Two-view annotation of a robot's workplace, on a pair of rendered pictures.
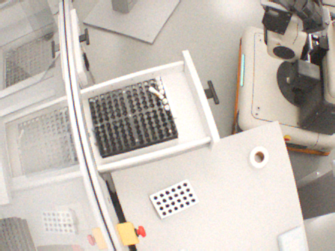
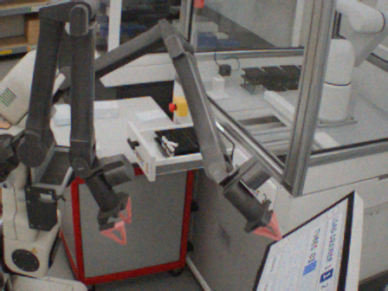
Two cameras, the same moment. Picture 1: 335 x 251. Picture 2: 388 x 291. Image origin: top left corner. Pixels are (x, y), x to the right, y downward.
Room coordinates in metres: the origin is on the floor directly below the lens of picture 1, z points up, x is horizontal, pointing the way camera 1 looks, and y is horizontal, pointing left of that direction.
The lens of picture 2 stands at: (2.21, -0.22, 1.88)
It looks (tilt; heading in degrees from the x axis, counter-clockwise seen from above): 28 degrees down; 169
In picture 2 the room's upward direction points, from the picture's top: 5 degrees clockwise
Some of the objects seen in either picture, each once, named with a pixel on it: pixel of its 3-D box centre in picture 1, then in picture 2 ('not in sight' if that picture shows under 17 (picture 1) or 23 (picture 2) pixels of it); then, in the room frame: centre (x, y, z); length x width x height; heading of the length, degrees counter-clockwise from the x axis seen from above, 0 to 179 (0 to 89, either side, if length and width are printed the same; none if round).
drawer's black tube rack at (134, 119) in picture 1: (131, 119); (187, 145); (0.36, 0.10, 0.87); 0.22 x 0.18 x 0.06; 106
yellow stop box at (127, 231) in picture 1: (129, 234); (179, 106); (0.01, 0.11, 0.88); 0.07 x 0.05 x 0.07; 16
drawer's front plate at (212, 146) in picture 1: (200, 99); (139, 150); (0.42, -0.09, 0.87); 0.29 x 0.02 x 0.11; 16
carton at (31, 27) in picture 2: not in sight; (42, 27); (-3.40, -1.00, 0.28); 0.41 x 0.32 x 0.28; 110
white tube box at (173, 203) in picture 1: (174, 199); not in sight; (0.14, -0.02, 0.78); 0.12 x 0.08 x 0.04; 116
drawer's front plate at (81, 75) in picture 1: (78, 44); (252, 179); (0.63, 0.30, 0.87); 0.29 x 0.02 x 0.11; 16
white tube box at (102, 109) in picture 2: not in sight; (104, 109); (-0.14, -0.24, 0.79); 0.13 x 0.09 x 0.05; 97
